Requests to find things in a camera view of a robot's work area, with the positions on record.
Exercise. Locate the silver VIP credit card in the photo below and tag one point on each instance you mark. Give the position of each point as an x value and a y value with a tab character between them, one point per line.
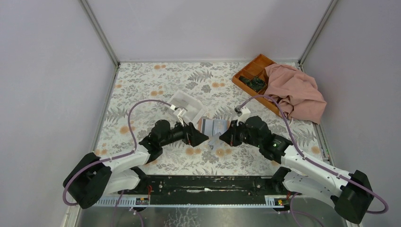
214	141

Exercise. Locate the orange wooden tray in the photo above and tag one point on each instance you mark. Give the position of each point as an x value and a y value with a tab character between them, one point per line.
254	69

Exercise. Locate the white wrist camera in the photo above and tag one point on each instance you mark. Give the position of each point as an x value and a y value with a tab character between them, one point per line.
178	113
243	114

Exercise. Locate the white plastic card box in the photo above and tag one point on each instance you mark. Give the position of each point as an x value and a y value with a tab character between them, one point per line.
193	108

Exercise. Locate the tan leather card holder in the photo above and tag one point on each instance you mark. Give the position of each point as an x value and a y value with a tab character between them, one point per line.
211	127

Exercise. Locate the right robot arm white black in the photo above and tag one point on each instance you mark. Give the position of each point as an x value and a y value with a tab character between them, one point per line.
348	193

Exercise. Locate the silver cards in box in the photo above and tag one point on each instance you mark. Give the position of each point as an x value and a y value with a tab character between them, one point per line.
181	102

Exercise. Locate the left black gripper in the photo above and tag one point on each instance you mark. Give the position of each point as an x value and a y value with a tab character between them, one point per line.
195	137

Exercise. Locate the pink cloth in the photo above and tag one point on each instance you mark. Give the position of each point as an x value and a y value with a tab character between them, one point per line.
296	93

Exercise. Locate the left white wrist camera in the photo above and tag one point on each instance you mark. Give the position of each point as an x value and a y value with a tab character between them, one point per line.
178	113

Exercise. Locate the floral table mat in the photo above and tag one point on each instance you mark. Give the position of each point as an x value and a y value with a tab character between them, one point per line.
137	102

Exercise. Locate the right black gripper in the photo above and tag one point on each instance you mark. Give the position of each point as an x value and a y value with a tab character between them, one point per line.
229	136

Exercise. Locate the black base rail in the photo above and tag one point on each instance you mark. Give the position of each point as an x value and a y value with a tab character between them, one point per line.
209	190

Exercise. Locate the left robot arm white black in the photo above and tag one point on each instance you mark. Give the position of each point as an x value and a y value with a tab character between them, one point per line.
94	177

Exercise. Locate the dark green items in tray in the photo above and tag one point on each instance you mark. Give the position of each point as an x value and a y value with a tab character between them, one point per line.
256	84

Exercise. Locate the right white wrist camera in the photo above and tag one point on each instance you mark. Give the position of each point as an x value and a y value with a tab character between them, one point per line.
243	114

